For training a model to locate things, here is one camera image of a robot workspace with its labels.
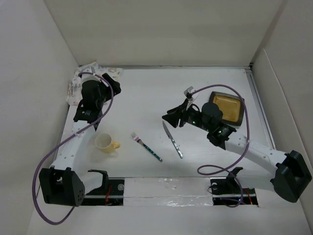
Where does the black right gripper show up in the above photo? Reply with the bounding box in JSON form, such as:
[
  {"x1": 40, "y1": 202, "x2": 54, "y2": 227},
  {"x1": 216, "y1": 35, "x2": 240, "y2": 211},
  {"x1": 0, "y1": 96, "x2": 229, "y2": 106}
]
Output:
[{"x1": 162, "y1": 98, "x2": 212, "y2": 132}]

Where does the floral patterned cloth placemat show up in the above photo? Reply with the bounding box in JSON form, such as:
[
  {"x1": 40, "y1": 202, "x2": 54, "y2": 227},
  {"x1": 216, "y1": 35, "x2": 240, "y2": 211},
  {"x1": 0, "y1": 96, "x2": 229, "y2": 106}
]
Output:
[{"x1": 67, "y1": 62, "x2": 123, "y2": 106}]

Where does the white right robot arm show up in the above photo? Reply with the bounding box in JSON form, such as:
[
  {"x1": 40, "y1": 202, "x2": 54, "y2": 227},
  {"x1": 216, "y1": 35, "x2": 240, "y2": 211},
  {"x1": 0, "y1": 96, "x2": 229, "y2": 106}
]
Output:
[{"x1": 162, "y1": 101, "x2": 312, "y2": 203}]

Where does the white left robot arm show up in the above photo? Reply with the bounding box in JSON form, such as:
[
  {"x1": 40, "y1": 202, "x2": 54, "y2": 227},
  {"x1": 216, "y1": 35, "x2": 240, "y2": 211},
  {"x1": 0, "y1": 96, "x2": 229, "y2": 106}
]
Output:
[{"x1": 39, "y1": 72, "x2": 121, "y2": 207}]

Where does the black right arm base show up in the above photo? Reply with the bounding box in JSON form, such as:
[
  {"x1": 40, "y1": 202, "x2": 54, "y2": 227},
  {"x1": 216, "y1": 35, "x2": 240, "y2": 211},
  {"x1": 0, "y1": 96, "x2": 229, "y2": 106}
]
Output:
[{"x1": 207, "y1": 177, "x2": 258, "y2": 207}]

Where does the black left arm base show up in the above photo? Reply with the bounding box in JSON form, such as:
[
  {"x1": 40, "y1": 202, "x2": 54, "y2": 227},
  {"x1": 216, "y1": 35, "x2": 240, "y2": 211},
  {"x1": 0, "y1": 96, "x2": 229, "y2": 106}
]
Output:
[{"x1": 81, "y1": 178, "x2": 125, "y2": 206}]

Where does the square black yellow plate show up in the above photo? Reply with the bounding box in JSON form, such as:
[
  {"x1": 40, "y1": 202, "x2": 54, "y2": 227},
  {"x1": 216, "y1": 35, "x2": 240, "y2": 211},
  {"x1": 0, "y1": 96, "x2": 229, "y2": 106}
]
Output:
[{"x1": 208, "y1": 91, "x2": 245, "y2": 126}]

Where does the yellow ceramic mug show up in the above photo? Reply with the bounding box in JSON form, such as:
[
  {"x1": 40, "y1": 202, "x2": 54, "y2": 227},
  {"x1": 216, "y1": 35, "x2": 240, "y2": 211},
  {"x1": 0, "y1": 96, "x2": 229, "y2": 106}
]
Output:
[{"x1": 94, "y1": 133, "x2": 121, "y2": 154}]

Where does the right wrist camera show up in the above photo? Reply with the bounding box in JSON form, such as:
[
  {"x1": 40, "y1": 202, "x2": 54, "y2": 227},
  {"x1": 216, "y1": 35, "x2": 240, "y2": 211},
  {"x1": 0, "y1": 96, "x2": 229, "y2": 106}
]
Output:
[{"x1": 183, "y1": 86, "x2": 199, "y2": 103}]

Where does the knife with patterned handle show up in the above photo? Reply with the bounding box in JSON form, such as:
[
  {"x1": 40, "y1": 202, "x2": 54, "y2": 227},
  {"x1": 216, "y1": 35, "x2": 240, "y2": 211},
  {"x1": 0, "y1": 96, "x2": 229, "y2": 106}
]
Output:
[{"x1": 162, "y1": 121, "x2": 183, "y2": 159}]

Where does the fork with patterned handle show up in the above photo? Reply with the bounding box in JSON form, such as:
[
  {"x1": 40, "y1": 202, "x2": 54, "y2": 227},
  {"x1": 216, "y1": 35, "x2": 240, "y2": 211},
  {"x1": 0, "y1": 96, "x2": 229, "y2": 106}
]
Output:
[{"x1": 131, "y1": 132, "x2": 163, "y2": 162}]

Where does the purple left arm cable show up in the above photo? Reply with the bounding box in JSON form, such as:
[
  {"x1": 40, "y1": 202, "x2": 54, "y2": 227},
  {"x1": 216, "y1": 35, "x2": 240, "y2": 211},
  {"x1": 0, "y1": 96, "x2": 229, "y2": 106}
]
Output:
[{"x1": 32, "y1": 72, "x2": 114, "y2": 225}]

